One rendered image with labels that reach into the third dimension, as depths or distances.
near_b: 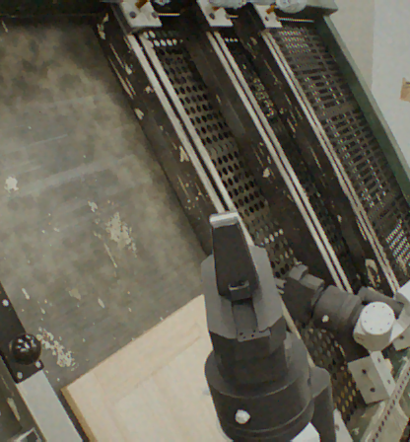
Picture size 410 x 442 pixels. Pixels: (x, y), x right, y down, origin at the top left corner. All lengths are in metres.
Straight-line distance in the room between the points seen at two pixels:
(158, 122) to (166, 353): 0.45
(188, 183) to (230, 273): 0.74
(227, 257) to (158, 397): 0.57
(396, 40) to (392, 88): 0.36
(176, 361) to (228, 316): 0.60
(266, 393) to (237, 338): 0.08
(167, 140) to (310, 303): 0.42
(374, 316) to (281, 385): 0.68
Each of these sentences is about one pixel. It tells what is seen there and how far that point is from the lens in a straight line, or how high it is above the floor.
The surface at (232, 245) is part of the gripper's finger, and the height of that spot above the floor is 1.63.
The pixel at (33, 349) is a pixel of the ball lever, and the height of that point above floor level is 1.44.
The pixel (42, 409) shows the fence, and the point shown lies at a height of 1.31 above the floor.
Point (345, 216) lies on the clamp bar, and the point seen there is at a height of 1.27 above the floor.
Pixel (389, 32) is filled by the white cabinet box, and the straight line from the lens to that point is 4.67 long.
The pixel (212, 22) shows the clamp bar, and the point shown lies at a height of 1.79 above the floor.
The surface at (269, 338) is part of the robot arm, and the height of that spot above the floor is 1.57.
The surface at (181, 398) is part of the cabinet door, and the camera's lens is 1.03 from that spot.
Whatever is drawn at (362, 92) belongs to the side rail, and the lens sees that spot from 2.40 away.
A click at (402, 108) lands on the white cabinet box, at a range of 4.67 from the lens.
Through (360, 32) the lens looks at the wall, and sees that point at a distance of 6.17.
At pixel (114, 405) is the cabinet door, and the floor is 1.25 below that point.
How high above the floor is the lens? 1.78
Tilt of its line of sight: 18 degrees down
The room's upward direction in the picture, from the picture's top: straight up
